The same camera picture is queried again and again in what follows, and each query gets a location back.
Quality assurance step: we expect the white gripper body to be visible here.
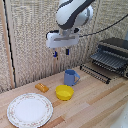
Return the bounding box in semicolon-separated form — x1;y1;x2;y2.
45;29;81;50

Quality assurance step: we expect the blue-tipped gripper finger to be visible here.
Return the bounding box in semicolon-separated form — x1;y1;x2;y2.
65;48;71;56
52;49;59;58

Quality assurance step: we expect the blue cup with handle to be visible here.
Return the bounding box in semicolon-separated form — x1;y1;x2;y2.
63;69;81;87

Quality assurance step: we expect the black oven rack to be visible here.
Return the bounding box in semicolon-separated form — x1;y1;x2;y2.
79;63;112;85

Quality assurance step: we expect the orange bread piece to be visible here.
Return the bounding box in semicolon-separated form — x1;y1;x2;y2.
34;83;50;94

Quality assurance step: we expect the yellow bowl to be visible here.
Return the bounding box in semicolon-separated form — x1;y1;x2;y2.
54;84;75;102

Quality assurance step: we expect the black dish rack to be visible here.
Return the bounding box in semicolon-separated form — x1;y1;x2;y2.
89;37;128;80

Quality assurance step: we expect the white floral-rimmed plate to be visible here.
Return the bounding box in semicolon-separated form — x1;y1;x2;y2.
6;92;54;128

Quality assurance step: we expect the black cable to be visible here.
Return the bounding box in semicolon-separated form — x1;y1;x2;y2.
78;13;128;38

